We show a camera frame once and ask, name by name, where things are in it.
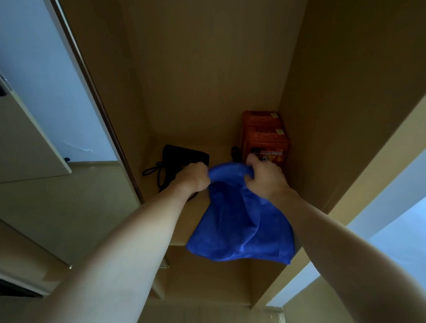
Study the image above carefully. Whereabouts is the person's right hand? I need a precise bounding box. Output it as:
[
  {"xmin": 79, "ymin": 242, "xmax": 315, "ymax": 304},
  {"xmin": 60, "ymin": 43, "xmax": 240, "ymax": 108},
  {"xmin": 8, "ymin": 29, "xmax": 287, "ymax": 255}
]
[{"xmin": 241, "ymin": 150, "xmax": 294, "ymax": 205}]

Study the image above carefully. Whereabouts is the person's left hand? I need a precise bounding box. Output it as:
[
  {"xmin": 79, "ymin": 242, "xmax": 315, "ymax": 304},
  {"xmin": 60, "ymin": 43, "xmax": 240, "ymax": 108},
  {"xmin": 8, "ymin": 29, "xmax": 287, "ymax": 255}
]
[{"xmin": 170, "ymin": 161, "xmax": 213, "ymax": 196}]

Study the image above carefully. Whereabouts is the blue microfibre cloth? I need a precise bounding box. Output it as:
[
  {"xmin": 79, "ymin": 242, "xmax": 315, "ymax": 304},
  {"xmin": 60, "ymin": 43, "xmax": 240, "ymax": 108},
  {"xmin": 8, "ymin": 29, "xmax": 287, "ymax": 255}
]
[{"xmin": 179, "ymin": 157, "xmax": 298, "ymax": 273}]

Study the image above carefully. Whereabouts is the light wooden wardrobe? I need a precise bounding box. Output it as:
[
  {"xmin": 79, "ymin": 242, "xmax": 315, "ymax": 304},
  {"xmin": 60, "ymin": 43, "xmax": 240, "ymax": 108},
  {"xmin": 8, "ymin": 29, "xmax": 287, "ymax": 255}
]
[{"xmin": 0, "ymin": 0, "xmax": 426, "ymax": 323}]

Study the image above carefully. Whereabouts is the tall mirror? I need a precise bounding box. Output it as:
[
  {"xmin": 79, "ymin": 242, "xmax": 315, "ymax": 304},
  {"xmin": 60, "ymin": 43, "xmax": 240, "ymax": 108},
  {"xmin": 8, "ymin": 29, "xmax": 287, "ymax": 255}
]
[{"xmin": 0, "ymin": 0, "xmax": 150, "ymax": 274}]

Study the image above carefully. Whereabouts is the person's left forearm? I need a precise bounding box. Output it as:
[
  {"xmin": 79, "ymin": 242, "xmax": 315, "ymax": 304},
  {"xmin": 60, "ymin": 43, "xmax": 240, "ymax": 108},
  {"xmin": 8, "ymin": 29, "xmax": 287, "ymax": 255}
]
[{"xmin": 2, "ymin": 185, "xmax": 204, "ymax": 323}]

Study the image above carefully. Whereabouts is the person's right forearm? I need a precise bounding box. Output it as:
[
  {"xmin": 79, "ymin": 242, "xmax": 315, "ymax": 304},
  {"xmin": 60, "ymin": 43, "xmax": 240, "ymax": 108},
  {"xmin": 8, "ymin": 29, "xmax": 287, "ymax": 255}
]
[{"xmin": 272, "ymin": 179, "xmax": 426, "ymax": 323}]

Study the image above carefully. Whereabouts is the white bed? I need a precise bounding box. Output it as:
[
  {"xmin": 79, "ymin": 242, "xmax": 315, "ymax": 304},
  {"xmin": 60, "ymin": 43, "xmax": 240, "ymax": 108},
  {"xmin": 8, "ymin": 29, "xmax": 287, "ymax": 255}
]
[{"xmin": 364, "ymin": 187, "xmax": 426, "ymax": 323}]

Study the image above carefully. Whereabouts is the black framed glass door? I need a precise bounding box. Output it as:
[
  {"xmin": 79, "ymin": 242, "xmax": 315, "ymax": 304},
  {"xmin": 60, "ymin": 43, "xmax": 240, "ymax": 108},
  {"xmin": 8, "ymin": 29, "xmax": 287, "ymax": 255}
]
[{"xmin": 0, "ymin": 268, "xmax": 44, "ymax": 302}]

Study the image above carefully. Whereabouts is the black hair dryer with cable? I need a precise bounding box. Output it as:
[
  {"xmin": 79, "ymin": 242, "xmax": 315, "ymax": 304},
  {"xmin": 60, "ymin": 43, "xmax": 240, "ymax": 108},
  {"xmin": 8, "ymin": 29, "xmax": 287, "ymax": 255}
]
[{"xmin": 140, "ymin": 140, "xmax": 213, "ymax": 204}]

